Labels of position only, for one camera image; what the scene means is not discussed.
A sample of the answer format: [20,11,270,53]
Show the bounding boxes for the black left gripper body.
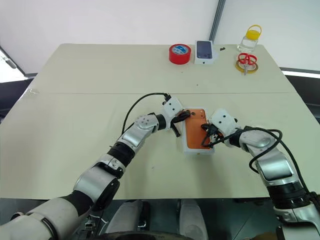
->
[170,114,185,127]

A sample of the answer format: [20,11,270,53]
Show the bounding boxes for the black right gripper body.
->
[209,126,225,146]

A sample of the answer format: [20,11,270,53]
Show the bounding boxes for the orange smartphone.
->
[186,108,212,150]

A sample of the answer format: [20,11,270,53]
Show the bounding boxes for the white box with brown inside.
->
[182,106,216,156]

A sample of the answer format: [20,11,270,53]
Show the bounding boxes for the white box with phone print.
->
[194,39,217,66]

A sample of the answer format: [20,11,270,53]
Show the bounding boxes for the red tape roll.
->
[168,43,192,66]

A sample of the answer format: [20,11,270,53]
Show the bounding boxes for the yellow tape roll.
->
[234,59,260,73]

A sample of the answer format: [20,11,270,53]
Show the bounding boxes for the grey rounded robot leg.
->
[178,198,210,240]

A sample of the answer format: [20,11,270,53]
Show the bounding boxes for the clear jar with yellow lid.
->
[236,24,263,53]

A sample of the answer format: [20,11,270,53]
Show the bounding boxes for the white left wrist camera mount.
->
[161,96,185,126]

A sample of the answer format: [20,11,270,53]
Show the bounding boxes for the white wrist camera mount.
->
[161,96,185,126]
[208,108,242,147]

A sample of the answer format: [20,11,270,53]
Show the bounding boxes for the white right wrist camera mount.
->
[208,108,242,147]

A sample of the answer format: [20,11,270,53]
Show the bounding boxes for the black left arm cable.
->
[121,92,172,136]

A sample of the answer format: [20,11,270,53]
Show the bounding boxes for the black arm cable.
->
[212,126,320,208]
[121,92,172,136]

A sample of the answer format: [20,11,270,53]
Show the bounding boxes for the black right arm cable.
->
[212,126,320,208]

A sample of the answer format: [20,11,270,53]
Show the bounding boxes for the red handled scissors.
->
[237,52,259,76]

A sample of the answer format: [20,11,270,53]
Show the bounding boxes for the grey wall post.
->
[208,0,227,42]

